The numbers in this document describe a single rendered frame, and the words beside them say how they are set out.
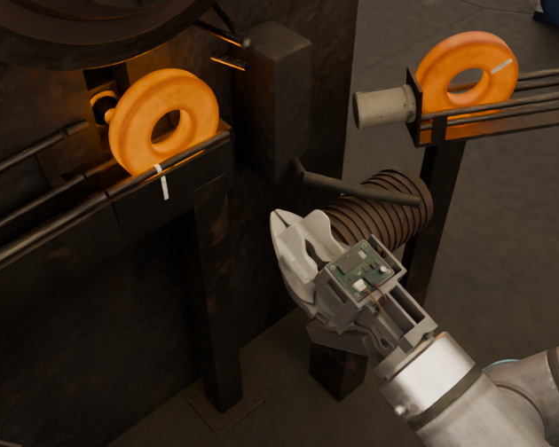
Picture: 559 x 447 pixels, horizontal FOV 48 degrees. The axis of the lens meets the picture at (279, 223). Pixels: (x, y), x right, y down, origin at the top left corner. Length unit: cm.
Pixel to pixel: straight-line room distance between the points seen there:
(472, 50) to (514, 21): 185
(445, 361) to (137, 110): 47
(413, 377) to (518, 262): 118
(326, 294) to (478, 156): 147
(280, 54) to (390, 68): 154
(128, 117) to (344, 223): 39
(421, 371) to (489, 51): 55
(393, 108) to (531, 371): 46
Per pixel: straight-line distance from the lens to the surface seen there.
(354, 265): 63
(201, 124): 89
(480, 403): 63
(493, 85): 106
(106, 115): 91
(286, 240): 68
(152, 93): 82
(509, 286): 172
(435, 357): 63
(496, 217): 188
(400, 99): 101
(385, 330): 63
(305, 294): 67
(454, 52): 100
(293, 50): 91
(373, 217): 105
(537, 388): 73
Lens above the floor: 126
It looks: 45 degrees down
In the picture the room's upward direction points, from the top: straight up
